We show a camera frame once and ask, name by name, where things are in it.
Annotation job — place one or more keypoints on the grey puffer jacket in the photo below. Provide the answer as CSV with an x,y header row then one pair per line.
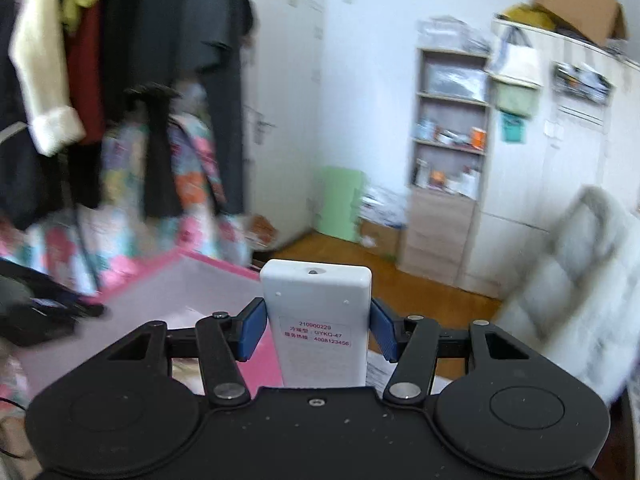
x,y
575,285

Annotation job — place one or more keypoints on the orange bottle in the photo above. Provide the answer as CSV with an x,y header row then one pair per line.
x,y
478,137

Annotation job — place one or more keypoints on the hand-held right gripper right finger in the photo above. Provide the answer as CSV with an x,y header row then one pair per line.
x,y
382,332

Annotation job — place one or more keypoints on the white door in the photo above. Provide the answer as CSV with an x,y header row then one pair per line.
x,y
285,110

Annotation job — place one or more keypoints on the large cardboard box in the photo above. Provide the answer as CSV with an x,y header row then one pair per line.
x,y
580,0

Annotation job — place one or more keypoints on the green folding table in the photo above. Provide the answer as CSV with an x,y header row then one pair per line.
x,y
340,205

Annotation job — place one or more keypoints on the red hanging garment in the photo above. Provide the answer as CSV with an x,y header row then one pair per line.
x,y
87,75

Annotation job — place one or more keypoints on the black garment with frayed hem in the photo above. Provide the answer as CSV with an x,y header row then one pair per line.
x,y
155,150

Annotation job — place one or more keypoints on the white tote bag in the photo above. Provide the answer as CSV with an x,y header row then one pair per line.
x,y
517,60

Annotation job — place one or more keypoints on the pink cardboard box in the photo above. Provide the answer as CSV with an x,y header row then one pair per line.
x,y
175,285

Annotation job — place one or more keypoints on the yellow bag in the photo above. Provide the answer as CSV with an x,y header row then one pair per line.
x,y
527,17

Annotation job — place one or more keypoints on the black hanging coat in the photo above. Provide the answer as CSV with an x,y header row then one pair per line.
x,y
15,160

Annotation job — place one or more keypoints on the teal pouch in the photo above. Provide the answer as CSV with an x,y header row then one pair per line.
x,y
513,127

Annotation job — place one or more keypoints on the cream fleece jacket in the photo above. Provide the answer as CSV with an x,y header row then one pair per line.
x,y
45,70

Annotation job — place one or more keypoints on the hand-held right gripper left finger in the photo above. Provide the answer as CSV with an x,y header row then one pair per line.
x,y
252,332

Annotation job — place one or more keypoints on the wooden bookshelf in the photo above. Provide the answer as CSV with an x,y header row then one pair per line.
x,y
440,230

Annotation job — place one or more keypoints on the green hanging bag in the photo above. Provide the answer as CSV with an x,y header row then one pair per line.
x,y
515,100

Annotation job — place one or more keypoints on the light wood wardrobe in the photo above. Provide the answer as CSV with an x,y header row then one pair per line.
x,y
560,170

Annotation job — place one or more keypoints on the floral quilt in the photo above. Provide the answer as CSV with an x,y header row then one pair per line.
x,y
200,195

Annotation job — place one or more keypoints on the white remote control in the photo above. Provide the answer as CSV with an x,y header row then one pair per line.
x,y
315,310

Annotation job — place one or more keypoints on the pack of tissue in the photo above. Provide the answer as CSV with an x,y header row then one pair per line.
x,y
382,205

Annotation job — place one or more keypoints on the dark grey hanging coat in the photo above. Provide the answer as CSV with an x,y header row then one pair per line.
x,y
220,60

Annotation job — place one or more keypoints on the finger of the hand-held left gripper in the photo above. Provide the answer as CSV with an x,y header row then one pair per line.
x,y
92,310

